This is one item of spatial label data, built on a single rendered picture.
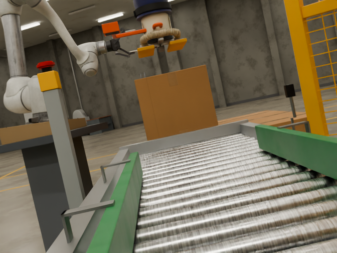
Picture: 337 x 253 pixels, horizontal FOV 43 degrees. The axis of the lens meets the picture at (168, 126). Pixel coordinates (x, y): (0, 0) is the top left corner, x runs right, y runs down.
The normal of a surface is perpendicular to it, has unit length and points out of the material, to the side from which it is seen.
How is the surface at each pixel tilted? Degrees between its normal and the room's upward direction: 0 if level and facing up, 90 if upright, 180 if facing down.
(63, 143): 90
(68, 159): 90
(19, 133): 90
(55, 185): 90
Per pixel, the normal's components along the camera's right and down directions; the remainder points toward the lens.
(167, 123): 0.04, 0.05
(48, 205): -0.30, 0.12
